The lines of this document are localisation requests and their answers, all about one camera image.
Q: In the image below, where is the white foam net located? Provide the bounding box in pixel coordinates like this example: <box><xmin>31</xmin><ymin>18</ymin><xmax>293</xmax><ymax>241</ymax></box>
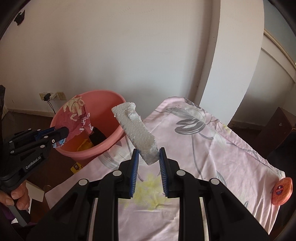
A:
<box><xmin>111</xmin><ymin>101</ymin><xmax>160</xmax><ymax>165</ymax></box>

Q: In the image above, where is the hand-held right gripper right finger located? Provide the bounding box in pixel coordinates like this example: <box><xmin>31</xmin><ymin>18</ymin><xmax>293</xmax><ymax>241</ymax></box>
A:
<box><xmin>158</xmin><ymin>147</ymin><xmax>270</xmax><ymax>241</ymax></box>

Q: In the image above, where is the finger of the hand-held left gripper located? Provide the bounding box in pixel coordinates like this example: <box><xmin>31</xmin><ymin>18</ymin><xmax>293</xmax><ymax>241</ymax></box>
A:
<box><xmin>10</xmin><ymin>126</ymin><xmax>70</xmax><ymax>158</ymax></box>
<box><xmin>13</xmin><ymin>126</ymin><xmax>57</xmax><ymax>140</ymax></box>

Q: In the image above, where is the pink plastic bucket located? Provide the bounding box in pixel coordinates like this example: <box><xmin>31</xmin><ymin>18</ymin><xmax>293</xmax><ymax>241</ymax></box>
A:
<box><xmin>50</xmin><ymin>90</ymin><xmax>126</xmax><ymax>166</ymax></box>

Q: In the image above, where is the black wall fixture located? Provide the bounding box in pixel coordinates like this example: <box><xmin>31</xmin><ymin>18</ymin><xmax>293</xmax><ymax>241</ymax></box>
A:
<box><xmin>14</xmin><ymin>10</ymin><xmax>25</xmax><ymax>24</ymax></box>

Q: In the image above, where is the pink wrapper with blue clouds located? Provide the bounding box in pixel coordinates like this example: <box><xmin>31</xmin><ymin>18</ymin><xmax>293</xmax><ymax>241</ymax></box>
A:
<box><xmin>52</xmin><ymin>95</ymin><xmax>94</xmax><ymax>149</ymax></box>

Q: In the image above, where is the yellow plastic bag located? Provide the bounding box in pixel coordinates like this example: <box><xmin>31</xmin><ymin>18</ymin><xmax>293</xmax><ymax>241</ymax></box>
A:
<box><xmin>77</xmin><ymin>138</ymin><xmax>94</xmax><ymax>151</ymax></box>

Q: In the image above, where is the pink floral tablecloth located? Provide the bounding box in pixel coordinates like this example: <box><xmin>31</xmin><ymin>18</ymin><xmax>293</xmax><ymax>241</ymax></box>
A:
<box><xmin>44</xmin><ymin>96</ymin><xmax>286</xmax><ymax>241</ymax></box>

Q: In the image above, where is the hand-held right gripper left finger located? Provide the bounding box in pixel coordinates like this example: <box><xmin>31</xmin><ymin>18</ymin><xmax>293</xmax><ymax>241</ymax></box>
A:
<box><xmin>26</xmin><ymin>148</ymin><xmax>139</xmax><ymax>241</ymax></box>

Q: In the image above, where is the person's dark purple clothing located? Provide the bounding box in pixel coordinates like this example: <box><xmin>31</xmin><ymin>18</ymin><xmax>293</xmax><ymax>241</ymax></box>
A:
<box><xmin>0</xmin><ymin>205</ymin><xmax>31</xmax><ymax>241</ymax></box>

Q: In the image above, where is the white paper sheet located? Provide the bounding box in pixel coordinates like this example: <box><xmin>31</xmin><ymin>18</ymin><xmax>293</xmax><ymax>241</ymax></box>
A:
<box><xmin>25</xmin><ymin>180</ymin><xmax>45</xmax><ymax>202</ymax></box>

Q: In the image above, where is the apple in foam net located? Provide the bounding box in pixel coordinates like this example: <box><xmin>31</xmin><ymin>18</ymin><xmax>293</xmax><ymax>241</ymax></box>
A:
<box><xmin>270</xmin><ymin>177</ymin><xmax>293</xmax><ymax>206</ymax></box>

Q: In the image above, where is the person's left hand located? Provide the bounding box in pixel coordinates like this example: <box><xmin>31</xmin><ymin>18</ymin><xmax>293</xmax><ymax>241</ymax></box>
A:
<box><xmin>0</xmin><ymin>183</ymin><xmax>29</xmax><ymax>211</ymax></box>

